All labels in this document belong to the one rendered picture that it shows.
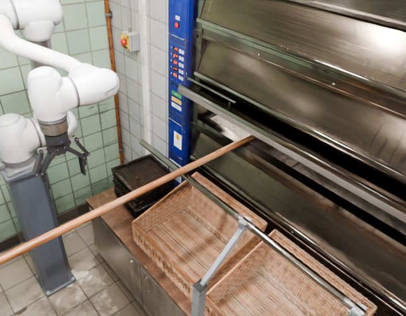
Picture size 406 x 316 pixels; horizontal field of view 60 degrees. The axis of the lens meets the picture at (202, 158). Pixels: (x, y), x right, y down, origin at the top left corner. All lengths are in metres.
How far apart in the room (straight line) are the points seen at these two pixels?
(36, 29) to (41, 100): 0.56
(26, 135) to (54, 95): 0.78
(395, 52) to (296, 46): 0.35
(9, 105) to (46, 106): 1.29
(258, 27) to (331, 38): 0.32
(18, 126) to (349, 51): 1.48
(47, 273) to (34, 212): 0.51
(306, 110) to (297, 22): 0.33
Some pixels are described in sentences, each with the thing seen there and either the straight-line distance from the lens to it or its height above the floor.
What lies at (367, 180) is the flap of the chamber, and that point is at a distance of 1.38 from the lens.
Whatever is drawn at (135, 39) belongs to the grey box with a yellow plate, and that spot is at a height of 1.48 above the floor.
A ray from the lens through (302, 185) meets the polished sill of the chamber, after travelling 1.63.
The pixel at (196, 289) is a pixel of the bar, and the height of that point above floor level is 0.94.
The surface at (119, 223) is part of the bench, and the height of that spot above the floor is 0.58.
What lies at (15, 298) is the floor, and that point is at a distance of 2.76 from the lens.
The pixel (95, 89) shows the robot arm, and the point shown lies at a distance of 1.21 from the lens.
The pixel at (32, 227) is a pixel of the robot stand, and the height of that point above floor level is 0.62.
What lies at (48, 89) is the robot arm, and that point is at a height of 1.69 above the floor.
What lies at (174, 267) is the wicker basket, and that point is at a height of 0.70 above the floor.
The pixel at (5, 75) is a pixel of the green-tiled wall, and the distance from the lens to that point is 2.39.
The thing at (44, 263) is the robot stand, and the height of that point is 0.30.
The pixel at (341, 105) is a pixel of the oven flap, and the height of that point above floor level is 1.58.
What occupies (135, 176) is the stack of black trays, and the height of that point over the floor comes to 0.80.
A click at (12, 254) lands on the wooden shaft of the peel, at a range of 1.34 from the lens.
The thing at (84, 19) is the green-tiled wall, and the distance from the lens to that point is 2.47.
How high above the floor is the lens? 2.16
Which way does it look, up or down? 36 degrees down
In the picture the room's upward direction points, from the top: 4 degrees clockwise
